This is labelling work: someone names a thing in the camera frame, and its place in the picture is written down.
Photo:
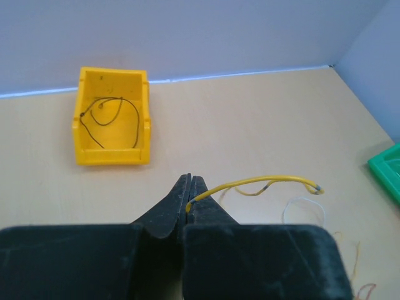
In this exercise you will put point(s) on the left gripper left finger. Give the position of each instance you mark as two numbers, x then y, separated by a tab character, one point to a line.
97	261

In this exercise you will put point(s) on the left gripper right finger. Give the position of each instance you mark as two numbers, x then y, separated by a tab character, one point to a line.
226	260

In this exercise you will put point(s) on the yellow plastic bin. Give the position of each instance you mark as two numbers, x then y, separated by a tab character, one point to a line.
111	123

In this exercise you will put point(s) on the far green plastic bin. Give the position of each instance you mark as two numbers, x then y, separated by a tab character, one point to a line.
385	167

